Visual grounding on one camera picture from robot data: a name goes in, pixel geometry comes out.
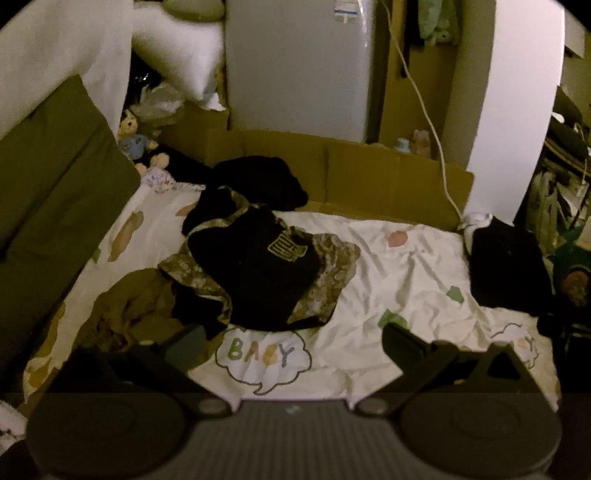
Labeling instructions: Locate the white power adapter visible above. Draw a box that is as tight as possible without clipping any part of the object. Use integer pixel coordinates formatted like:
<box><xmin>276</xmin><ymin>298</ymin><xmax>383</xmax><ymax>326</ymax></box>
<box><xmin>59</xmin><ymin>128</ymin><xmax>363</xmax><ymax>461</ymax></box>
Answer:
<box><xmin>457</xmin><ymin>211</ymin><xmax>493</xmax><ymax>241</ymax></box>

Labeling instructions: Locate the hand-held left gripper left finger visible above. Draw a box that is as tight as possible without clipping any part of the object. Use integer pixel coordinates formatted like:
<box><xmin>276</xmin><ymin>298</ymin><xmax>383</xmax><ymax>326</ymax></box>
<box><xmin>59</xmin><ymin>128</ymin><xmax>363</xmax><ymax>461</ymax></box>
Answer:
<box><xmin>60</xmin><ymin>323</ymin><xmax>241</xmax><ymax>418</ymax></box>

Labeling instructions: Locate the clear plastic bag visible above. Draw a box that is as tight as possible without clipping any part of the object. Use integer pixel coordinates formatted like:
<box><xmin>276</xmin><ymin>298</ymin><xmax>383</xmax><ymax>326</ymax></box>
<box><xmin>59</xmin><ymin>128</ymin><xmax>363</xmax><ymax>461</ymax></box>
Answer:
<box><xmin>131</xmin><ymin>80</ymin><xmax>188</xmax><ymax>128</ymax></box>

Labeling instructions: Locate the white pillow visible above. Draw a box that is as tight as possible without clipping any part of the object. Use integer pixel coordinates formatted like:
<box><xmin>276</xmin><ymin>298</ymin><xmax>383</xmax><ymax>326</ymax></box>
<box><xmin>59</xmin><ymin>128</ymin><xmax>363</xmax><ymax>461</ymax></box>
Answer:
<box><xmin>131</xmin><ymin>14</ymin><xmax>228</xmax><ymax>112</ymax></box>

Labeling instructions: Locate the white printed bedsheet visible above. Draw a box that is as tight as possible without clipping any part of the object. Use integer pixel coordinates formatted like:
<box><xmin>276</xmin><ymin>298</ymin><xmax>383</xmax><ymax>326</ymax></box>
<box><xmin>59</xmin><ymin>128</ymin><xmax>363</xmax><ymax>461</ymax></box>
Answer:
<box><xmin>23</xmin><ymin>178</ymin><xmax>561</xmax><ymax>407</ymax></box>

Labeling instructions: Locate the white board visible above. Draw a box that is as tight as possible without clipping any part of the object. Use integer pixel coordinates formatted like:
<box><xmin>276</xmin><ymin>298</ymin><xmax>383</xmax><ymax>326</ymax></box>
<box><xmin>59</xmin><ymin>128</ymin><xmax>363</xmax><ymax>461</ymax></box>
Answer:
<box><xmin>464</xmin><ymin>0</ymin><xmax>567</xmax><ymax>227</ymax></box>

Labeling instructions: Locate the green cushion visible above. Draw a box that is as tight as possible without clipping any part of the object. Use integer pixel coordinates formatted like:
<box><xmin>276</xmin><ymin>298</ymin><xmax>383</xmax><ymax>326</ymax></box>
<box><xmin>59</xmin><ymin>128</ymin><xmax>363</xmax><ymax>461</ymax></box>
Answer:
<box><xmin>0</xmin><ymin>74</ymin><xmax>142</xmax><ymax>370</ymax></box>

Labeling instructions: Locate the folded black garment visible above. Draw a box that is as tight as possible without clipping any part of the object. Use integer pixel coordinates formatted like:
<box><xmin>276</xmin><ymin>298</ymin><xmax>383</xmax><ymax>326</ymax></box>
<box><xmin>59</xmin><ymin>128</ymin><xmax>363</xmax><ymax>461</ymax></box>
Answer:
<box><xmin>468</xmin><ymin>217</ymin><xmax>555</xmax><ymax>318</ymax></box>

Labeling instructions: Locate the grey cushion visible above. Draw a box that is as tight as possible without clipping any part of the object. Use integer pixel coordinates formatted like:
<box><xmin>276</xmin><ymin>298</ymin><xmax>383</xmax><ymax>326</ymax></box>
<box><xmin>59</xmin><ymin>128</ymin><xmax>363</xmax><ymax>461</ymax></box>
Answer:
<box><xmin>161</xmin><ymin>0</ymin><xmax>227</xmax><ymax>22</ymax></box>

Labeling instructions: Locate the flat cardboard panel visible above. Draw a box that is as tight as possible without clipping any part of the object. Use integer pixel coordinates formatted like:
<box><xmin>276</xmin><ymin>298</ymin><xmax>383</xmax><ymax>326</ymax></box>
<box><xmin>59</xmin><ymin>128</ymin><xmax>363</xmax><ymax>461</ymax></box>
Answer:
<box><xmin>159</xmin><ymin>99</ymin><xmax>476</xmax><ymax>232</ymax></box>

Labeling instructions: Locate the floral patterned garment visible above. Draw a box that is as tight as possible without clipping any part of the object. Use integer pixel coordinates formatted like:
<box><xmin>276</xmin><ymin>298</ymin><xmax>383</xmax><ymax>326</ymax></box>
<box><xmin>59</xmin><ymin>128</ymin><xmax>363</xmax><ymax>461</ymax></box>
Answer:
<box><xmin>159</xmin><ymin>186</ymin><xmax>362</xmax><ymax>341</ymax></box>

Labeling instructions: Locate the crumpled olive garment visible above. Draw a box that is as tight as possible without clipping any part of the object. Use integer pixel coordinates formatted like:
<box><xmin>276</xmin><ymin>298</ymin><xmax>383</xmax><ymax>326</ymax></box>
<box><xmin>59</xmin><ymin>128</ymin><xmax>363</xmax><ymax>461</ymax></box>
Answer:
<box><xmin>78</xmin><ymin>268</ymin><xmax>200</xmax><ymax>366</ymax></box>

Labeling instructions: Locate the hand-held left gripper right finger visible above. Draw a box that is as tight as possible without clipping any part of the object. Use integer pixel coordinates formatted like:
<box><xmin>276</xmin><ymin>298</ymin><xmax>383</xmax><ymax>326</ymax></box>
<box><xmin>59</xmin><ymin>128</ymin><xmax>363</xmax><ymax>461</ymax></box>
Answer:
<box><xmin>353</xmin><ymin>322</ymin><xmax>555</xmax><ymax>416</ymax></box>

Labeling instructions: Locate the plush doll in floral dress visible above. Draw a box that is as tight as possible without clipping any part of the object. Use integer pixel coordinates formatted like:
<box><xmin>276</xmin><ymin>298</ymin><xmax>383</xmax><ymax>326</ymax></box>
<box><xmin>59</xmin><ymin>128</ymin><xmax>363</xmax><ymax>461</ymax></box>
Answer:
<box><xmin>136</xmin><ymin>152</ymin><xmax>179</xmax><ymax>191</ymax></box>

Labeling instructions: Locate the white curtain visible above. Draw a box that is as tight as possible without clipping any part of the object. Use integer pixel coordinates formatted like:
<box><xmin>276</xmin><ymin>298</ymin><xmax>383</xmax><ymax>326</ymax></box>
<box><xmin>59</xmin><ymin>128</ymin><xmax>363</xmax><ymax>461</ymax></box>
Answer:
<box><xmin>0</xmin><ymin>0</ymin><xmax>136</xmax><ymax>139</ymax></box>

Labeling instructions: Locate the white cable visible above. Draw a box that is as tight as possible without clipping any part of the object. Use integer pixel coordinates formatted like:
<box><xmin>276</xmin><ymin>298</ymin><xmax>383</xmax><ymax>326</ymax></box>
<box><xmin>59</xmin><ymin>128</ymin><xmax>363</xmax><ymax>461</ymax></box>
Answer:
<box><xmin>379</xmin><ymin>0</ymin><xmax>464</xmax><ymax>221</ymax></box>

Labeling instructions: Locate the crumpled black garment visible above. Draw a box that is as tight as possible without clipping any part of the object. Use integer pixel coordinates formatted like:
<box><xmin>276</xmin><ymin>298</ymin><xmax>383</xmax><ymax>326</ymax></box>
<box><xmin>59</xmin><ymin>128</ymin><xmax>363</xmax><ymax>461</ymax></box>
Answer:
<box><xmin>210</xmin><ymin>156</ymin><xmax>309</xmax><ymax>214</ymax></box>

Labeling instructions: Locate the cluttered storage rack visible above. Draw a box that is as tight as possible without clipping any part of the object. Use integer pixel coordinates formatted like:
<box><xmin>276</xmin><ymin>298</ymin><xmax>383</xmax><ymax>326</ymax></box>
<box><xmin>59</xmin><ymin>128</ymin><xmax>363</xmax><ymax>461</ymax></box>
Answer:
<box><xmin>526</xmin><ymin>85</ymin><xmax>591</xmax><ymax>259</ymax></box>

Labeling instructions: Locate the teddy bear in blue shirt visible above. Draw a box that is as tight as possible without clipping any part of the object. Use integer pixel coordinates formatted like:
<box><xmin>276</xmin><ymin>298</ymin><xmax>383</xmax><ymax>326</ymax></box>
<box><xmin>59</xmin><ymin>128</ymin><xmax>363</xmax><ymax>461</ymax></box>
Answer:
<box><xmin>117</xmin><ymin>115</ymin><xmax>160</xmax><ymax>162</ymax></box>

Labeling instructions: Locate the green hanging garment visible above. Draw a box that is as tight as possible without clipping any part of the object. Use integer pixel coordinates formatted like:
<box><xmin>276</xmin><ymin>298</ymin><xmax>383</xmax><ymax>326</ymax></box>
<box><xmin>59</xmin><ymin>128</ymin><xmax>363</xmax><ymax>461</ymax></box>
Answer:
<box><xmin>417</xmin><ymin>0</ymin><xmax>462</xmax><ymax>48</ymax></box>

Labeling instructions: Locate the teal printed cushion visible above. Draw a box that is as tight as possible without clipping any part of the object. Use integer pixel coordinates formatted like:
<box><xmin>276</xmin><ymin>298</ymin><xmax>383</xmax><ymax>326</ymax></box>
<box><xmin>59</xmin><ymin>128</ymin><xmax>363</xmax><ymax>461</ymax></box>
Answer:
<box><xmin>551</xmin><ymin>240</ymin><xmax>591</xmax><ymax>310</ymax></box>

